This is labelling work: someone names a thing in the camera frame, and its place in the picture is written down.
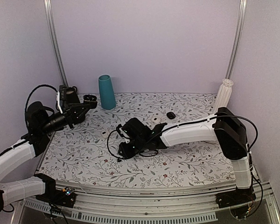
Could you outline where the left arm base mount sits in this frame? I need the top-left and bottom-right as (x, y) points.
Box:
(36, 187), (77, 208)

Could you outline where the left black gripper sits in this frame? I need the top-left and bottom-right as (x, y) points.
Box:
(40, 103), (91, 134)

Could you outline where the floral table mat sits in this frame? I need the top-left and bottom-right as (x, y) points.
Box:
(39, 93), (235, 189)

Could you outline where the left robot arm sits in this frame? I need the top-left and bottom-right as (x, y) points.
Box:
(0, 100), (97, 212)

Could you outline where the white case with black window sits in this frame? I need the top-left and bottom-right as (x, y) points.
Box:
(101, 130), (109, 139)

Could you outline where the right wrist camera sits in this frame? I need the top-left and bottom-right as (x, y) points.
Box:
(116, 124), (131, 144)

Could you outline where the white ribbed vase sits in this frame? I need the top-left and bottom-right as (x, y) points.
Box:
(213, 78), (234, 113)

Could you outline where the round white earbud case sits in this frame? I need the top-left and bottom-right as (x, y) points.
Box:
(151, 116), (161, 124)

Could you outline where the small black earbud case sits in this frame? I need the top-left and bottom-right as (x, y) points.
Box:
(166, 112), (176, 119)

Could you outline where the dark brown tumbler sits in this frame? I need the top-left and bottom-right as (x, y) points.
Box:
(66, 87), (80, 104)

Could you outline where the left metal frame post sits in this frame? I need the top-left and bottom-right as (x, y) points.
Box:
(43, 0), (69, 87)

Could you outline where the right metal frame post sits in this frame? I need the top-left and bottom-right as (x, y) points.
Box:
(225, 0), (247, 79)

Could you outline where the black earbud charging case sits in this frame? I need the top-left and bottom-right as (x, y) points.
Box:
(83, 94), (98, 109)

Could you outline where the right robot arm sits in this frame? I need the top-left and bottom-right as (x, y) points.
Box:
(116, 107), (252, 203)

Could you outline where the teal cup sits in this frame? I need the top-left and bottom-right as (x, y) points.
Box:
(98, 74), (116, 110)

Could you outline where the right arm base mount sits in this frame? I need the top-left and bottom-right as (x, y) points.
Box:
(216, 187), (256, 208)

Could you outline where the metal frame post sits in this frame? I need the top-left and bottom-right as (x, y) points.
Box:
(225, 0), (247, 79)
(43, 0), (69, 87)

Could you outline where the aluminium front rail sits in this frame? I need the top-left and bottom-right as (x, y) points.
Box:
(11, 181), (280, 224)

